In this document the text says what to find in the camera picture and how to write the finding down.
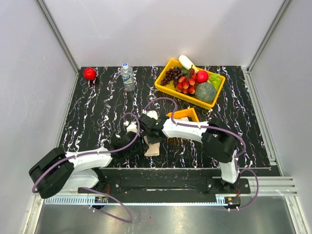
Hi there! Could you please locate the beige leather card holder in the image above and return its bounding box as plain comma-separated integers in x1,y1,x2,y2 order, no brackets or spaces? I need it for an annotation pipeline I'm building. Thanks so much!
143,136,160,156

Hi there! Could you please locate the small yellow card bin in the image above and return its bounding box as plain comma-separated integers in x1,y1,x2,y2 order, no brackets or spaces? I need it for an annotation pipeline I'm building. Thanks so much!
173,108,199,122

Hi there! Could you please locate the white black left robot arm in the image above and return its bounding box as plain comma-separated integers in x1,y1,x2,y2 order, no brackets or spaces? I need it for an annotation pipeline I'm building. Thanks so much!
29,119,141,199

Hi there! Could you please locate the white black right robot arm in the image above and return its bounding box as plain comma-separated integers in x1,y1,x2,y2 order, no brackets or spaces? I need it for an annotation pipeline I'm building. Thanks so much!
139,114,239,193

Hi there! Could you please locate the red cherry bunch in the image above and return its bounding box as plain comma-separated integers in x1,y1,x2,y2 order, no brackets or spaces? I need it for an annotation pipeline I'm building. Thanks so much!
175,68,196,96

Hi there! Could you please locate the clear plastic water bottle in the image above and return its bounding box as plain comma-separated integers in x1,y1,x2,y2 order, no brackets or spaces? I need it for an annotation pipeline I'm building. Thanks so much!
120,62,135,92

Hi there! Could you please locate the purple grape bunch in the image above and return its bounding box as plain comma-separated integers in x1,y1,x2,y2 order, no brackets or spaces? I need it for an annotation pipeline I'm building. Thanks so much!
160,66,183,86

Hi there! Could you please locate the green netted melon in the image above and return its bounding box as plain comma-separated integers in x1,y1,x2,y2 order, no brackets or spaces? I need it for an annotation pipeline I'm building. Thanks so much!
195,82,217,103

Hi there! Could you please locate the red apple in tray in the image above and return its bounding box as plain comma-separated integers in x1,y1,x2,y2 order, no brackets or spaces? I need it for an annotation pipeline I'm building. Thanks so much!
196,70,209,84

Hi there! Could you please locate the white radish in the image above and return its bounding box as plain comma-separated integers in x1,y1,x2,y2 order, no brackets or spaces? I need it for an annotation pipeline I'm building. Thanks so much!
178,55,196,69

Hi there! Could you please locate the green leafy vegetable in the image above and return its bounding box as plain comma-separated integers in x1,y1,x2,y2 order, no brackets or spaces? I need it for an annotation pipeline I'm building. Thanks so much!
208,73,222,91

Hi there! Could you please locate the red apple on table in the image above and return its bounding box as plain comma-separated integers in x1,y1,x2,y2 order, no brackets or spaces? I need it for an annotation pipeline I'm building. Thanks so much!
83,67,97,81

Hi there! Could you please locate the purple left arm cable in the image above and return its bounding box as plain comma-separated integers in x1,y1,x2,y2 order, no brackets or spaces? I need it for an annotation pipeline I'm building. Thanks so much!
32,112,134,224

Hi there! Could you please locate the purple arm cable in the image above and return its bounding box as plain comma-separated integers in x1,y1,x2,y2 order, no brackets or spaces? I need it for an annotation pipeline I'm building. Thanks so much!
32,112,134,224
143,97,259,212

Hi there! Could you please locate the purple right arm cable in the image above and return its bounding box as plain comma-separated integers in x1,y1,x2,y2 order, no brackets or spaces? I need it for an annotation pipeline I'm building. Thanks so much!
143,97,259,212

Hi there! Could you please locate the aluminium frame rail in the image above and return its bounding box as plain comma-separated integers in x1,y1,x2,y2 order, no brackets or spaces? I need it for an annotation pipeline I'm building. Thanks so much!
35,0,81,74

